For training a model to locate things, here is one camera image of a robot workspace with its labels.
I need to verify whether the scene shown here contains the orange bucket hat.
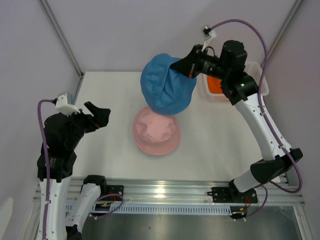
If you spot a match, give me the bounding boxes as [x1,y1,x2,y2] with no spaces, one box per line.
[207,76,223,95]

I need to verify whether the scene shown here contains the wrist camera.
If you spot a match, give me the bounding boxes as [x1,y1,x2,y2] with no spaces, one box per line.
[54,92,81,116]
[201,25,217,52]

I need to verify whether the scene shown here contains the white plastic basket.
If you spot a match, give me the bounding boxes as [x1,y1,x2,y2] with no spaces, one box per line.
[202,61,270,102]

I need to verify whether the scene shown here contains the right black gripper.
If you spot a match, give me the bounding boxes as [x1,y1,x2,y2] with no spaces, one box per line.
[170,44,230,81]

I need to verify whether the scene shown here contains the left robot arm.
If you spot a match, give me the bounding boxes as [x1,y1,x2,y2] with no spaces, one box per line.
[36,101,111,240]

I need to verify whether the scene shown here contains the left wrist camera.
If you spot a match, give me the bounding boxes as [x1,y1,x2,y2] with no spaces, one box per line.
[54,92,81,116]

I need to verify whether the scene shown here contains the aluminium mounting rail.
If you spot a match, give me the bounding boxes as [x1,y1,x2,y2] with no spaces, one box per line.
[32,177,306,207]

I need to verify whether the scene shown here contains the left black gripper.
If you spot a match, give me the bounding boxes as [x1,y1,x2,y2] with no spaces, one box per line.
[62,100,110,149]

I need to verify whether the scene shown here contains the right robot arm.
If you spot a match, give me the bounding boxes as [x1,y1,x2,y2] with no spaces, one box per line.
[170,40,303,202]

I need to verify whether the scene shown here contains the left aluminium corner post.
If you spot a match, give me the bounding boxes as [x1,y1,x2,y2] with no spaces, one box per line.
[37,0,84,79]

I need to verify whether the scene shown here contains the right aluminium corner post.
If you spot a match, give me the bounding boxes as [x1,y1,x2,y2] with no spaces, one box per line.
[266,0,306,62]

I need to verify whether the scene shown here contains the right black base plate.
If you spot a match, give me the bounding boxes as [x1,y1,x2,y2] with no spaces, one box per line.
[206,186,258,204]

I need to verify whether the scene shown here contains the white slotted cable duct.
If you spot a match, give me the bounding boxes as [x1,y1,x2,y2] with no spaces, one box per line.
[64,203,232,216]

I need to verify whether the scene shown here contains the blue bucket hat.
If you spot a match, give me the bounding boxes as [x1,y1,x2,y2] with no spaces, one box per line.
[140,53,197,116]

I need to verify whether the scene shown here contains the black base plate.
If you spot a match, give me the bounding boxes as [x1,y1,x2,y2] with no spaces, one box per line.
[100,185,125,202]
[206,186,258,204]

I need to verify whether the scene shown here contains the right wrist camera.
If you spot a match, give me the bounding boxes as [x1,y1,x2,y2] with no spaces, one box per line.
[201,25,217,52]

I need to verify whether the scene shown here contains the pink bucket hat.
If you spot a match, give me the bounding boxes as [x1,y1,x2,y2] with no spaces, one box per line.
[131,106,181,156]

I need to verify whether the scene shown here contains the aluminium corner post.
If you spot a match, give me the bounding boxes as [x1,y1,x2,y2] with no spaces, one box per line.
[266,0,306,62]
[37,0,84,79]

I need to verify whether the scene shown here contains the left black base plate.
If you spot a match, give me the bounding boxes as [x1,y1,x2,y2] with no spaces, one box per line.
[100,185,125,202]

